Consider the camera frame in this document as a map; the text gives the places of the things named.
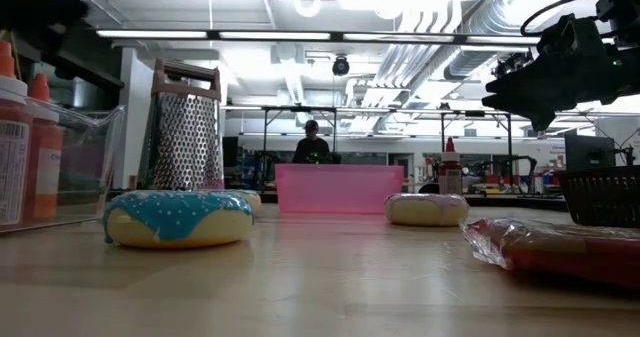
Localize metal box grater pink handle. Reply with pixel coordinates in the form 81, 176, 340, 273
137, 58, 225, 192

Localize black computer monitor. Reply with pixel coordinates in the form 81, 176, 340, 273
564, 133, 618, 171

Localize black mesh basket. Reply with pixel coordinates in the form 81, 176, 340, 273
553, 165, 640, 228

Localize orange icing squeeze bottle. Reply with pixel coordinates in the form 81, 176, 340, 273
27, 73, 65, 222
0, 40, 34, 228

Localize black background rig frame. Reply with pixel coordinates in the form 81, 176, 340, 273
438, 109, 514, 169
260, 105, 338, 167

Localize long ceiling light bar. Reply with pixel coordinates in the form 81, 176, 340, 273
94, 28, 542, 46

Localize red icing squeeze bottle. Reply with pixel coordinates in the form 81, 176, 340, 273
438, 136, 464, 197

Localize blue sprinkled frosted donut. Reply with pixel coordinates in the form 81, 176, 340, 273
103, 189, 256, 251

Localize red snack packet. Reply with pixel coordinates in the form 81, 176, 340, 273
460, 217, 640, 292

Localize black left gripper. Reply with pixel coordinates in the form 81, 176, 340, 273
0, 0, 92, 54

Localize clear plastic container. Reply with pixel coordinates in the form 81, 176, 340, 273
0, 94, 126, 234

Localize black hanging camera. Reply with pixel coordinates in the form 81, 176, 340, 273
331, 55, 351, 78

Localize pink plastic bin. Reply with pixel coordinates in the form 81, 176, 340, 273
274, 163, 406, 216

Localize black ceiling spotlights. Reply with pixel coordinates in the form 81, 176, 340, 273
492, 50, 535, 81

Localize person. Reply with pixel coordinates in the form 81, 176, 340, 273
291, 119, 332, 165

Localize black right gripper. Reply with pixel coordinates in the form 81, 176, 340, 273
481, 14, 640, 132

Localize round pendant ceiling lamp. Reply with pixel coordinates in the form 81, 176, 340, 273
293, 0, 323, 19

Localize pale blue frosted donut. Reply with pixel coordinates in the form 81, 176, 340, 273
199, 188, 264, 218

